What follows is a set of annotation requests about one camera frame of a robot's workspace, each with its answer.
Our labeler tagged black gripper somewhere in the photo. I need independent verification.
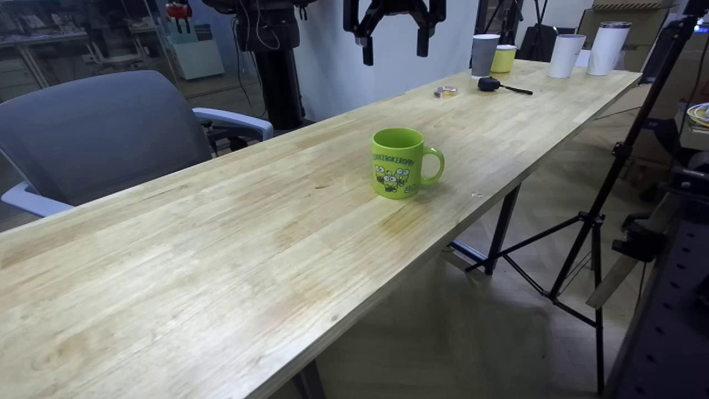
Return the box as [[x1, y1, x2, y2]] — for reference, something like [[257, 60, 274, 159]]
[[340, 0, 448, 69]]

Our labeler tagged yellow-green printed mug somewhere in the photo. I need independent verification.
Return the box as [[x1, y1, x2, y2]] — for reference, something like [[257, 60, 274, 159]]
[[369, 126, 448, 201]]

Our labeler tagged grey cup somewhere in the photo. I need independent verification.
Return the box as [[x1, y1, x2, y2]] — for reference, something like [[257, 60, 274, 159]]
[[470, 30, 502, 77]]

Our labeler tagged small yellow cup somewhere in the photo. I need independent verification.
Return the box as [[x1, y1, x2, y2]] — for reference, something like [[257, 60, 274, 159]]
[[489, 41, 517, 76]]

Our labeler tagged black bag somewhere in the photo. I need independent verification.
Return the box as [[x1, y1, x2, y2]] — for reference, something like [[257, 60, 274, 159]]
[[517, 22, 561, 65]]

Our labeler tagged black table leg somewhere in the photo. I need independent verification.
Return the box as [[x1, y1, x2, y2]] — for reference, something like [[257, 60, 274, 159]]
[[482, 183, 522, 276], [289, 358, 327, 399]]

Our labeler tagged cardboard box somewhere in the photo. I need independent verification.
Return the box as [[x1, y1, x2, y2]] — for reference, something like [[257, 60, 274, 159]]
[[577, 0, 678, 73]]

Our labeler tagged black tripod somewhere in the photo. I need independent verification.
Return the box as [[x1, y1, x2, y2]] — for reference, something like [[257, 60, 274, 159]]
[[449, 0, 709, 396]]

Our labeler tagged grey office chair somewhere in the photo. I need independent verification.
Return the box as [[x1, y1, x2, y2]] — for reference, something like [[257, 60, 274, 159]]
[[0, 69, 277, 219]]

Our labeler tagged round yellowish plate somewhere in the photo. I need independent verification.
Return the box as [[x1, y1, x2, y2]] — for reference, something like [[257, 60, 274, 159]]
[[684, 100, 709, 131]]

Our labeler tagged black clamp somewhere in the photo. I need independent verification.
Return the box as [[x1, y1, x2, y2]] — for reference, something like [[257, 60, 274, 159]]
[[608, 213, 670, 264]]

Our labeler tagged wooden plank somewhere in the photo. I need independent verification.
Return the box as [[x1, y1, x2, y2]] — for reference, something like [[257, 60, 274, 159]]
[[585, 253, 643, 310]]

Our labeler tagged dark background shelf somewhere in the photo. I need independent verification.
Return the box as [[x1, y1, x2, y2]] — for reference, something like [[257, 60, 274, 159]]
[[0, 0, 161, 90]]

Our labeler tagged black perforated table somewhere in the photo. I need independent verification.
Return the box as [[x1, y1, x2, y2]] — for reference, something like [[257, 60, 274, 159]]
[[608, 167, 709, 399]]

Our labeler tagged black brush with handle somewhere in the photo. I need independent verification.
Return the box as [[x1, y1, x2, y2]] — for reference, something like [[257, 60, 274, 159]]
[[476, 73, 535, 98]]

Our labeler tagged black stand with cables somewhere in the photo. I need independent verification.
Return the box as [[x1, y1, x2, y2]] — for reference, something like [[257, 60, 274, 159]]
[[202, 0, 319, 135]]

